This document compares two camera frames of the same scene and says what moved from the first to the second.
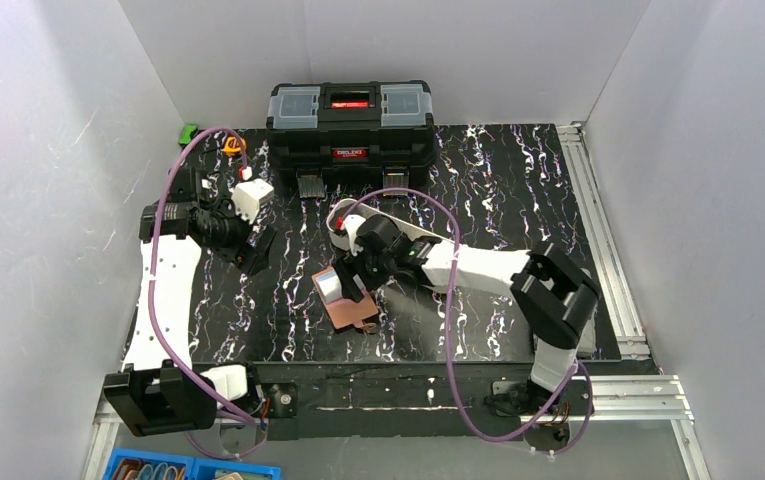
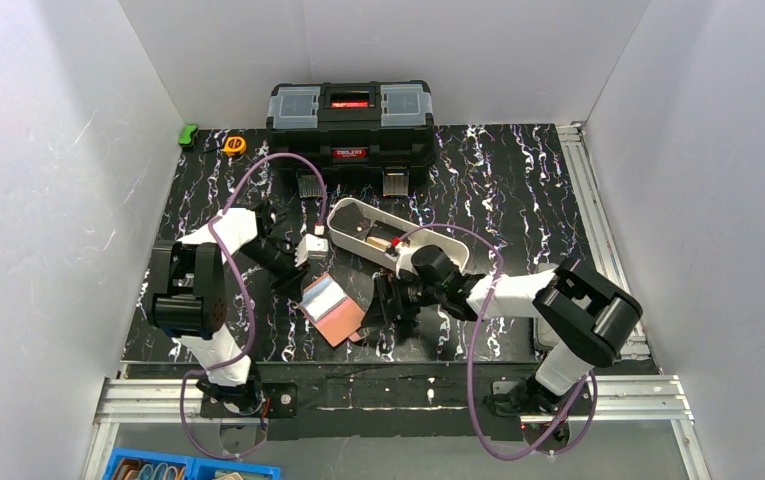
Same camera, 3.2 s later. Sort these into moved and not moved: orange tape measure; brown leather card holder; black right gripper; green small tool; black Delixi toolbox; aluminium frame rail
Moved: black right gripper; brown leather card holder
Not moved: green small tool; aluminium frame rail; black Delixi toolbox; orange tape measure
